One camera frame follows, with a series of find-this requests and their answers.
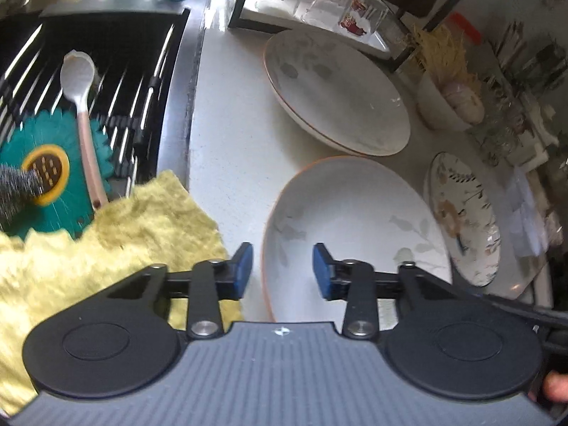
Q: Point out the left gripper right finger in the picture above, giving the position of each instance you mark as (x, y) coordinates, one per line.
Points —
(359, 286)

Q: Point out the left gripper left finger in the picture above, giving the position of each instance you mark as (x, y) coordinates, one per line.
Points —
(206, 286)

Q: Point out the white leaf plate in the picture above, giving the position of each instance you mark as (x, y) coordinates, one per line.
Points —
(360, 210)
(336, 94)

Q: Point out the person's right hand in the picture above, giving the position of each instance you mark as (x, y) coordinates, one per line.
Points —
(554, 388)

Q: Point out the yellow dish cloth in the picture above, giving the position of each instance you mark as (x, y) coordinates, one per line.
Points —
(47, 272)

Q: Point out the floral rabbit pattern plate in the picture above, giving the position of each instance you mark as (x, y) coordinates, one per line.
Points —
(466, 217)

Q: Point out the white bowl with garlic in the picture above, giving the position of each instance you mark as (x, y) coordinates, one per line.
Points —
(454, 107)

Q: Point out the teal flower mat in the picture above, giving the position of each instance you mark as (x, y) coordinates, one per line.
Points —
(48, 144)

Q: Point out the steel wool scrubber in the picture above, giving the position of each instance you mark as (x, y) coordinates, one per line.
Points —
(18, 189)

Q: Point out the dried noodle bundle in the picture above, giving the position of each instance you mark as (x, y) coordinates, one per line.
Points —
(442, 55)

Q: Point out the black dish rack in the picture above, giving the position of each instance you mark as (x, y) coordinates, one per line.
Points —
(374, 27)

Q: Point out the red lid glass jar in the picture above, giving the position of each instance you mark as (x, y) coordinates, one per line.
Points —
(460, 24)

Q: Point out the wire rack with glasses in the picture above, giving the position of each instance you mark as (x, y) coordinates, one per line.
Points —
(506, 135)

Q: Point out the white spoon pink handle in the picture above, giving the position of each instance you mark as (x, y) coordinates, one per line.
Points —
(76, 78)

